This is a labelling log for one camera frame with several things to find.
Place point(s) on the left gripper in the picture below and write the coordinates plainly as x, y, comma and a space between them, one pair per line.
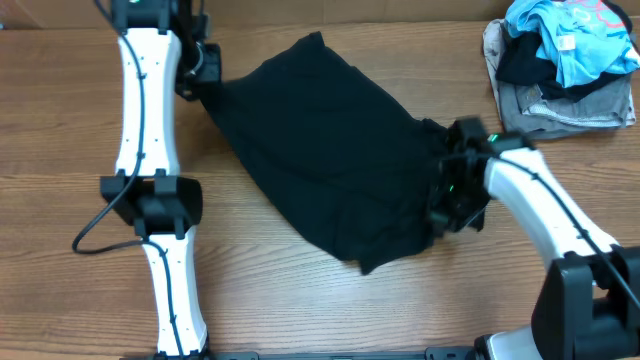
211, 72

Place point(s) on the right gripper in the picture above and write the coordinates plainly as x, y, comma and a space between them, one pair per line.
437, 212

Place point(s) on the black knit garment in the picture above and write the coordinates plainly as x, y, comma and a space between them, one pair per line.
343, 162

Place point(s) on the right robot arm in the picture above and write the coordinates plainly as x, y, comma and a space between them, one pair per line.
588, 307

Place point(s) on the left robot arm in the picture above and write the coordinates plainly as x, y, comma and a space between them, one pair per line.
164, 55

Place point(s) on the grey folded garment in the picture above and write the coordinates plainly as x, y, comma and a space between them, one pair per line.
524, 109

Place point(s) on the black folded garment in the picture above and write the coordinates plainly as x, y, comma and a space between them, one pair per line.
520, 66

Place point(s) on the beige garment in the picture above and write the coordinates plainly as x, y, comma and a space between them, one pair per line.
493, 49

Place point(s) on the cardboard back panel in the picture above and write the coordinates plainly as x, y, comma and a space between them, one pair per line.
82, 14

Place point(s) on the light blue shirt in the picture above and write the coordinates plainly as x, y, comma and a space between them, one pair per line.
582, 38

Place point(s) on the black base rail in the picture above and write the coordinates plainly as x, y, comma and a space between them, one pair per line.
340, 356

